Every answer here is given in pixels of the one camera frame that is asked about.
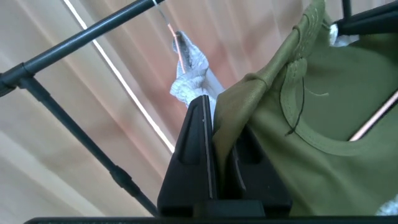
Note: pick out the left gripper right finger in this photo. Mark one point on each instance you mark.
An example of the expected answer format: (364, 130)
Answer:
(258, 180)

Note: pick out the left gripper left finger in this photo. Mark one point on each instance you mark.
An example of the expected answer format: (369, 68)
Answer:
(192, 168)

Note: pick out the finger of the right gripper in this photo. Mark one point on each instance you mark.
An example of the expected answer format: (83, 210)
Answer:
(367, 21)

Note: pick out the green garment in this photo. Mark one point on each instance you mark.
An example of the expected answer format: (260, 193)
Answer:
(326, 140)

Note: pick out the pale grey shorts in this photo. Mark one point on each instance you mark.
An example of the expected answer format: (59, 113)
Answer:
(192, 74)

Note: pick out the pink clothes hanger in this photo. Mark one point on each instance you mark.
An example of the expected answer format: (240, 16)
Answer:
(373, 118)
(177, 46)

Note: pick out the beige curtain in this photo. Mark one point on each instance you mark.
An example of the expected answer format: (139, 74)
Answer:
(233, 31)

